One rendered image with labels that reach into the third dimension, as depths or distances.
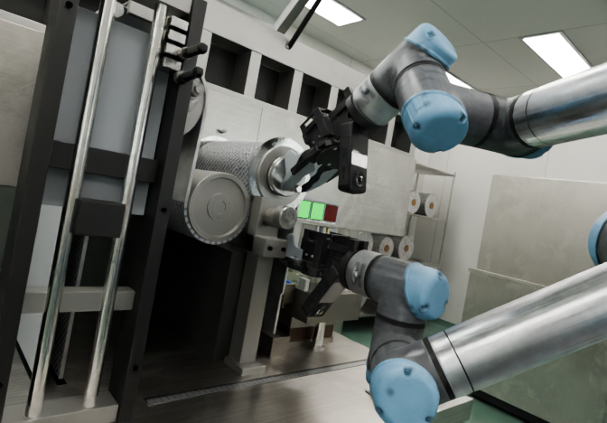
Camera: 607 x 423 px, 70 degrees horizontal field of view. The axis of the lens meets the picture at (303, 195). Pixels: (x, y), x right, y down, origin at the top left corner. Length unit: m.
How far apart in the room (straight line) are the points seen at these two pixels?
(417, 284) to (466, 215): 5.03
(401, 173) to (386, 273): 1.02
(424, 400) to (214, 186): 0.46
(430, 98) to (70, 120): 0.43
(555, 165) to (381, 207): 3.92
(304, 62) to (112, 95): 0.82
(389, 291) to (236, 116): 0.67
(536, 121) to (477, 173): 5.10
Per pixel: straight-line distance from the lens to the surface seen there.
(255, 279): 0.78
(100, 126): 0.58
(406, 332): 0.67
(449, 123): 0.57
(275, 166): 0.80
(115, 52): 0.59
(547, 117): 0.58
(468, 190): 5.70
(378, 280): 0.68
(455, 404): 0.91
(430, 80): 0.60
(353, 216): 1.48
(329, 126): 0.74
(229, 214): 0.78
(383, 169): 1.58
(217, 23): 1.17
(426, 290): 0.64
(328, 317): 0.94
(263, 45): 1.24
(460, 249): 5.67
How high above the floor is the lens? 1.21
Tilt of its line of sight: 1 degrees up
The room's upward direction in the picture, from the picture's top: 10 degrees clockwise
